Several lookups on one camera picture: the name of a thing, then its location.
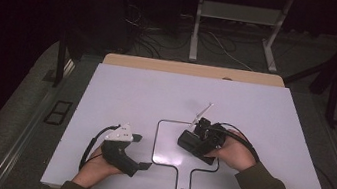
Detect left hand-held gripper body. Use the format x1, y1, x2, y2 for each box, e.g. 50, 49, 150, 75
96, 118, 147, 179

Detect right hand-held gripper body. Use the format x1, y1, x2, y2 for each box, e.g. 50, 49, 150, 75
184, 99, 233, 159

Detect small whiteboard with handle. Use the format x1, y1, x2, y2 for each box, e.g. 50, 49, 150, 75
145, 117, 226, 189

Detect person's left hand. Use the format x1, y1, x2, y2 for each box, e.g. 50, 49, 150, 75
76, 143, 127, 189

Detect person's right hand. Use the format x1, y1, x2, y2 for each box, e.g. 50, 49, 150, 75
204, 127, 262, 175

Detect light wooden table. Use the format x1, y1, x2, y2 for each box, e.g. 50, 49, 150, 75
102, 49, 287, 92

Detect white metal stand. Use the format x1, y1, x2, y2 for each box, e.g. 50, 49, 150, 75
187, 0, 296, 76

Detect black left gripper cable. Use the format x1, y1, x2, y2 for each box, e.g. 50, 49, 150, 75
77, 119, 121, 176

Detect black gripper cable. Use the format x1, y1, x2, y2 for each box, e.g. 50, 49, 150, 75
77, 119, 121, 176
212, 121, 266, 165

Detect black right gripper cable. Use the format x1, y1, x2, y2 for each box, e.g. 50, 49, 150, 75
212, 121, 266, 165

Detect white floor cable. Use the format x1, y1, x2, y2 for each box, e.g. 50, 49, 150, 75
201, 29, 260, 73

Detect black floor cables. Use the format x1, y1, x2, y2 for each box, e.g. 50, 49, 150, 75
118, 0, 200, 66

